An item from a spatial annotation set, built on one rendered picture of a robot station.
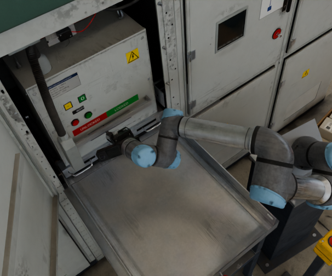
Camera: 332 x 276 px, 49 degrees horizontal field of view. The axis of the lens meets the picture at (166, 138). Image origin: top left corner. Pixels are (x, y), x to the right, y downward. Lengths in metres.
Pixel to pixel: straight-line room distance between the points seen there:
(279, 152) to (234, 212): 0.45
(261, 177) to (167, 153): 0.35
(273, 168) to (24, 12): 0.84
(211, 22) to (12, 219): 1.03
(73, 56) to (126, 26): 0.24
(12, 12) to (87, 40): 0.41
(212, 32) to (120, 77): 0.43
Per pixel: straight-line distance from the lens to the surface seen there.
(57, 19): 1.18
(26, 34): 1.17
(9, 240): 1.19
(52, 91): 1.36
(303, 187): 1.35
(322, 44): 2.50
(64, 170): 1.65
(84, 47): 1.41
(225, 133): 1.24
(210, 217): 1.53
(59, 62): 1.38
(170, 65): 1.55
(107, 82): 1.46
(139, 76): 1.54
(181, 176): 1.62
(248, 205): 1.56
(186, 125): 1.29
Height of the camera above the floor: 2.23
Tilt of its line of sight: 52 degrees down
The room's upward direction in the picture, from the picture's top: 7 degrees counter-clockwise
